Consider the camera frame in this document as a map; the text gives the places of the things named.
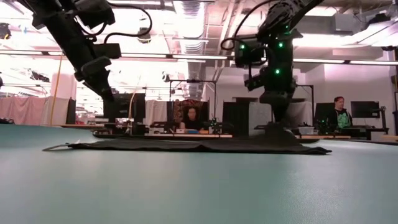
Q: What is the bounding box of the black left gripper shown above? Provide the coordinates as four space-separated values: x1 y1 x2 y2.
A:
73 55 115 103

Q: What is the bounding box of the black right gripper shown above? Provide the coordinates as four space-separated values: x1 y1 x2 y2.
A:
244 30 304 125

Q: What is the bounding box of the black towel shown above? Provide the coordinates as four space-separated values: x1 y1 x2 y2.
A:
43 123 333 156

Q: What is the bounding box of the grey partition panel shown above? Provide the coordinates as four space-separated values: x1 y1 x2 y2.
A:
248 101 274 138

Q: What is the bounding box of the white plastic bin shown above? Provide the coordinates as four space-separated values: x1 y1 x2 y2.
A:
297 126 315 136

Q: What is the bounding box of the black monitor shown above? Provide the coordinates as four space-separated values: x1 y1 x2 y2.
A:
350 100 381 119
314 102 336 124
103 92 146 125

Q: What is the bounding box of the black partition panel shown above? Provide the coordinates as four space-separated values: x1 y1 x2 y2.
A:
222 101 249 138

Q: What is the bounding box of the person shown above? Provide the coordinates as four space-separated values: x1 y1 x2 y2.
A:
178 105 206 131
326 96 354 130

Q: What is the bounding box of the pink curtain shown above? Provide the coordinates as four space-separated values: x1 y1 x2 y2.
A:
0 95 71 125

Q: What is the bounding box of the long ceiling light bar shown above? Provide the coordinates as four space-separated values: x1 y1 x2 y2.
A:
292 57 398 66
0 49 229 62

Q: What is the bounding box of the grey ceiling air unit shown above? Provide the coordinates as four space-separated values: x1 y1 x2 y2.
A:
306 14 355 35

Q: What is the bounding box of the black ceiling device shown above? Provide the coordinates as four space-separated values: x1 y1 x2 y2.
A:
0 22 12 40

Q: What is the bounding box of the green table mat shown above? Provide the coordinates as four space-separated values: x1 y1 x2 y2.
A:
0 123 398 224

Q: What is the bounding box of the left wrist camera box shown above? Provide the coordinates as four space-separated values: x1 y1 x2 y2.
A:
92 42 122 60

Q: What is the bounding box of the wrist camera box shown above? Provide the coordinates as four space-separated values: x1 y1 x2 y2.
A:
234 40 265 68
92 42 122 60

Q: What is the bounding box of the black metal stand frame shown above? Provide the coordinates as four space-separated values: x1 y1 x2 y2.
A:
169 79 218 125
294 83 315 125

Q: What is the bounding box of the yellow cable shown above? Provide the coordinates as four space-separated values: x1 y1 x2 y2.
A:
49 54 64 126

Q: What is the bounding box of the black dome camera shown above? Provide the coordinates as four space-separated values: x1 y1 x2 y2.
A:
136 27 152 44

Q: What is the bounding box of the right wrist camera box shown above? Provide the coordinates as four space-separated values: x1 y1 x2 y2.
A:
234 40 265 68

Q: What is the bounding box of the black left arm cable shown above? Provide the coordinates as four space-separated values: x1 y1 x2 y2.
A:
103 1 153 44

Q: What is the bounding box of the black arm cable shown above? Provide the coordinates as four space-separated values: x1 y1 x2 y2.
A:
103 1 153 44
220 0 276 51

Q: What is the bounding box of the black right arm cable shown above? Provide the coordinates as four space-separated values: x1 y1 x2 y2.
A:
220 0 276 51

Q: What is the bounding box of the silver ventilation duct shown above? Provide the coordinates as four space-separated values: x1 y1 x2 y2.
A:
172 0 208 55

